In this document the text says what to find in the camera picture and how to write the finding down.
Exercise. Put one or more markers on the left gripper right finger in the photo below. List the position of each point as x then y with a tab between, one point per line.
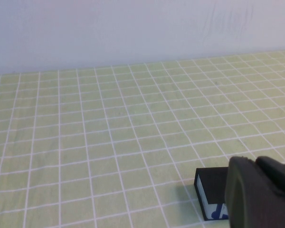
280	180

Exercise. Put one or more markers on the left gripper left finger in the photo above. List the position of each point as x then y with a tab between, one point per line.
247	202

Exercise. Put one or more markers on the black glasses case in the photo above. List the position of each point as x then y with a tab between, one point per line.
211	185

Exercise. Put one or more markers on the green grid tablecloth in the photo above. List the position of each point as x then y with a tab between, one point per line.
109	118

